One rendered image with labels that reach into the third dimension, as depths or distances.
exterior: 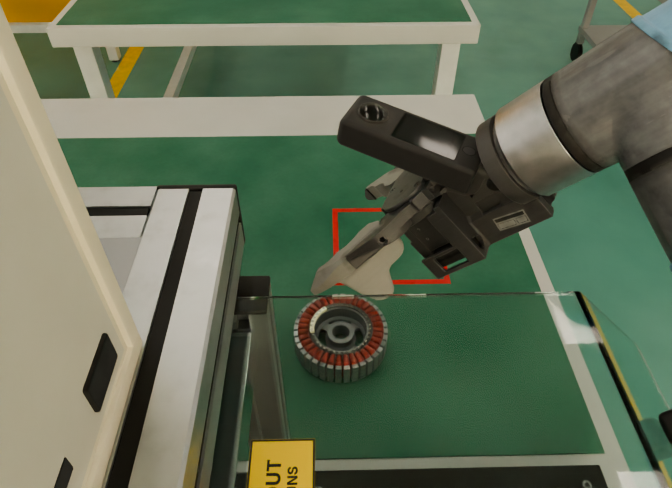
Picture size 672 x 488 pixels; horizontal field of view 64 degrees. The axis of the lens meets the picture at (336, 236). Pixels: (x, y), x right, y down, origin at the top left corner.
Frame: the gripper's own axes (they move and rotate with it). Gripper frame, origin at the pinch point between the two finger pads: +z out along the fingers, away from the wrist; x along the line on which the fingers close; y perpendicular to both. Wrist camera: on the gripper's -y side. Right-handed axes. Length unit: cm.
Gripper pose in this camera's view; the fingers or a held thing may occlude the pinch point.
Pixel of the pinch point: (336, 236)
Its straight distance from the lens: 54.0
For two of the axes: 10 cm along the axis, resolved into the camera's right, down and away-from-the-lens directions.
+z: -6.2, 3.8, 6.8
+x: 3.7, -6.2, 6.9
